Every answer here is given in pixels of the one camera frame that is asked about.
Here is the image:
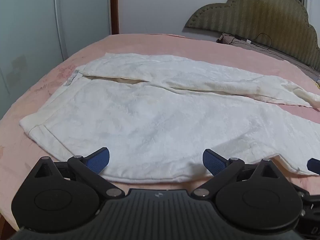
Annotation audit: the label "brown wooden door frame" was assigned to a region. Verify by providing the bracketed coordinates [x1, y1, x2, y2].
[110, 0, 120, 35]

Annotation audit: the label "pink blanket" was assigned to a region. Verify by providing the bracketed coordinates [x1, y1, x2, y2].
[0, 33, 320, 232]

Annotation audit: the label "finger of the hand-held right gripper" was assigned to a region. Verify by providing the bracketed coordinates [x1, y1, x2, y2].
[307, 158, 320, 174]

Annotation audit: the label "pale green wardrobe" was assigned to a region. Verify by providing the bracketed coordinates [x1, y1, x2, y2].
[0, 0, 112, 120]

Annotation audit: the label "black cable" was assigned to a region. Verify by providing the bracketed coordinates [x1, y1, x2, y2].
[231, 32, 274, 51]

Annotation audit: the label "white pants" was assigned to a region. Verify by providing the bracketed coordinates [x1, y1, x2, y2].
[19, 52, 320, 183]

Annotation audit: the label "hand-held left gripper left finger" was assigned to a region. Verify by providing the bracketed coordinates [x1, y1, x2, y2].
[32, 147, 125, 200]

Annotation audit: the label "olive padded headboard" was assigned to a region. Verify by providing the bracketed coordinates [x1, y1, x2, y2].
[184, 0, 320, 67]

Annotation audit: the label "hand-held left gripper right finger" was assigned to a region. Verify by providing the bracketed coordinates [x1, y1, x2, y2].
[191, 149, 288, 198]

